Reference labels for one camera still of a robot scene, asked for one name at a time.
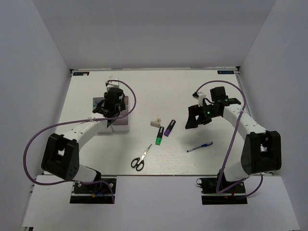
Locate left corner label sticker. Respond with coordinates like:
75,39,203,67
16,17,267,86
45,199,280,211
73,72,90,76

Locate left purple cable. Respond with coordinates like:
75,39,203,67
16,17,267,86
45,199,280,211
23,79,137,204

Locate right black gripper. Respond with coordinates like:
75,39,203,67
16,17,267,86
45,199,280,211
185,103,220,129

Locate purple highlighter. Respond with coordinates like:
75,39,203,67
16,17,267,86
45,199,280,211
164,119,176,137

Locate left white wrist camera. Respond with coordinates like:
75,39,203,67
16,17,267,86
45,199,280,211
105,78,120,91

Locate right corner label sticker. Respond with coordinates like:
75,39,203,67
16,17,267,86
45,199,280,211
217,70,234,75

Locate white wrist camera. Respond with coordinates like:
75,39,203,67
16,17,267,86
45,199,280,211
105,78,120,91
192,92,206,106

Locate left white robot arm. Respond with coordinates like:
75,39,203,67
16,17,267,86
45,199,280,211
41,88,126,192

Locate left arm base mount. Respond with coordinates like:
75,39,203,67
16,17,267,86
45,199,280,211
70,178,117,205

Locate corner label sticker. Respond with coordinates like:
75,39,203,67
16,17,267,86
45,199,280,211
217,70,234,75
73,72,90,76

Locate white eraser block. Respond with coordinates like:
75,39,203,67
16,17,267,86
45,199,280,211
150,120,160,128

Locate black handled scissors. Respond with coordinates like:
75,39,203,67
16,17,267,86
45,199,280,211
130,144,152,172

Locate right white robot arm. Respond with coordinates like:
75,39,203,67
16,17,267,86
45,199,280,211
185,87,282,194

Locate right white organizer box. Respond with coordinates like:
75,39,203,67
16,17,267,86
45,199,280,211
111,96,131,132

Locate green highlighter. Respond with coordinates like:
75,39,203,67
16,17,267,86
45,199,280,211
155,127,164,145

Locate blue ballpoint pen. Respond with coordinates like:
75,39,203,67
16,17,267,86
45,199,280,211
186,142,213,153

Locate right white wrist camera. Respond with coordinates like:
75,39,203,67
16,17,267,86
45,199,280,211
192,92,206,106

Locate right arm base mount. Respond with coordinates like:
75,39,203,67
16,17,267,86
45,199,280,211
196,177,248,205

